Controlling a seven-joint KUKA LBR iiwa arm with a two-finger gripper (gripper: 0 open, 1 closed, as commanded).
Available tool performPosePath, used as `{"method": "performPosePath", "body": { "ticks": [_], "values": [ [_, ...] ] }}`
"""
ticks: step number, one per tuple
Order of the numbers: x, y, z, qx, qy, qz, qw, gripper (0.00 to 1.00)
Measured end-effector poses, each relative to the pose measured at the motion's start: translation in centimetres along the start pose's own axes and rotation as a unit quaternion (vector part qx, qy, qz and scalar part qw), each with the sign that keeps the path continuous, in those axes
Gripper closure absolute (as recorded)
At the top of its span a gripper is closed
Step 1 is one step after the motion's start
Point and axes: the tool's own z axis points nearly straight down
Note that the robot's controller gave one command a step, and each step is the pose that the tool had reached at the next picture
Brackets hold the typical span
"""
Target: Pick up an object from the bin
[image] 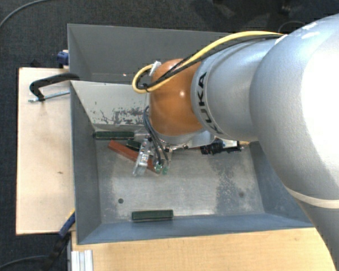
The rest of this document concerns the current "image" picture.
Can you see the dark green flat block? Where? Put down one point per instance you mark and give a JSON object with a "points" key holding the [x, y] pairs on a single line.
{"points": [[113, 135], [133, 144], [152, 215]]}

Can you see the grey metal bin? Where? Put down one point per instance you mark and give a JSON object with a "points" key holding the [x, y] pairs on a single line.
{"points": [[186, 190]]}

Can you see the black cylinder on white bracket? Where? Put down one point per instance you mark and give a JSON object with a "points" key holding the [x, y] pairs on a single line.
{"points": [[214, 148]]}

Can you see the red-brown flat block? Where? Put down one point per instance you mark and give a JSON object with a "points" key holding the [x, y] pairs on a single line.
{"points": [[123, 150]]}

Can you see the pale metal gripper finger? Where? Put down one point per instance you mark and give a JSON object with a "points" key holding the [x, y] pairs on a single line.
{"points": [[140, 166], [147, 148]]}

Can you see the pale wood flat board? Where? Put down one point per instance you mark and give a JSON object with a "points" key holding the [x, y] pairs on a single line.
{"points": [[45, 157]]}

